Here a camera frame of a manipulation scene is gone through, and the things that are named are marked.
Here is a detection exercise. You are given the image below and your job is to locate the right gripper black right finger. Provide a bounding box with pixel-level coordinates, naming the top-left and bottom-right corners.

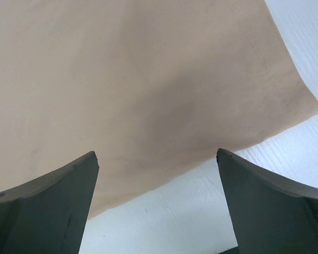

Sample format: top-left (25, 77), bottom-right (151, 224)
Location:
top-left (217, 149), bottom-right (318, 254)

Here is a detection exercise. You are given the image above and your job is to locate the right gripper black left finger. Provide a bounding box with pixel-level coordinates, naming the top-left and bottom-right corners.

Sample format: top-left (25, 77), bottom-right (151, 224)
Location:
top-left (0, 151), bottom-right (99, 253)

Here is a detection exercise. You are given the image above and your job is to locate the beige t-shirt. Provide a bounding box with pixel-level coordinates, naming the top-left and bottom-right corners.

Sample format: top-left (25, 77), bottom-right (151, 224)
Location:
top-left (0, 1), bottom-right (318, 217)

